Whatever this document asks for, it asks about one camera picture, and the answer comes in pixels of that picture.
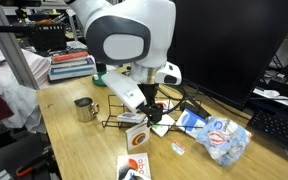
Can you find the stainless steel milk pitcher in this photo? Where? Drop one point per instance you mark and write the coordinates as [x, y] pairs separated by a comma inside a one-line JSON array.
[[84, 111]]

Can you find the white cloth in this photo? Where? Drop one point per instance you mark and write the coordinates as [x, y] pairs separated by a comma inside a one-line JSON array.
[[17, 96]]

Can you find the large white abc book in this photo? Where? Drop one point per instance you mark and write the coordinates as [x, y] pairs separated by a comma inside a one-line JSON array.
[[140, 163]]

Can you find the large black computer monitor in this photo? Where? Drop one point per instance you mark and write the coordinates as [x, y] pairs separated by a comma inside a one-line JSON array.
[[234, 46]]

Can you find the blue white plastic bag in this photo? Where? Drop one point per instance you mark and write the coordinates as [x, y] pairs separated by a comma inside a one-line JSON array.
[[224, 140]]

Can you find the purple spine book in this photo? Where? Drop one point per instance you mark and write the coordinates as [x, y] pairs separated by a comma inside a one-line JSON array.
[[74, 63]]

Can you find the black crate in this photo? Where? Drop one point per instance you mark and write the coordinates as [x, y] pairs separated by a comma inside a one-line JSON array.
[[49, 38]]

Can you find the black keyboard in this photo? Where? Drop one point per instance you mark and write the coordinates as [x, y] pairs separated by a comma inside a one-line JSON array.
[[277, 130]]

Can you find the flat orange circle book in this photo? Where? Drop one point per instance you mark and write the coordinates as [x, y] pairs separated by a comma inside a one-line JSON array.
[[164, 105]]

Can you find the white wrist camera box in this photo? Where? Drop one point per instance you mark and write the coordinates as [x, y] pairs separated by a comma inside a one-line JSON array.
[[124, 90]]

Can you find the aluminium extrusion post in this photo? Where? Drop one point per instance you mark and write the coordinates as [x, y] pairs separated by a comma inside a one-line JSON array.
[[14, 50]]

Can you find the red book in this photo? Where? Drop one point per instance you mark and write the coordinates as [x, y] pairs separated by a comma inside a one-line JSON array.
[[70, 56]]

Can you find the flat blue transport book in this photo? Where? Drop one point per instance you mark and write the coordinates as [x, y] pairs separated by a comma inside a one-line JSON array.
[[190, 121]]

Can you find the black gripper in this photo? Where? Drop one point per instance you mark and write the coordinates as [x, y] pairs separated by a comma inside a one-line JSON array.
[[149, 96]]

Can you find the flat green vegetables book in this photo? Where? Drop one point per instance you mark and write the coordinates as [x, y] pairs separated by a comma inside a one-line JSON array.
[[162, 128]]

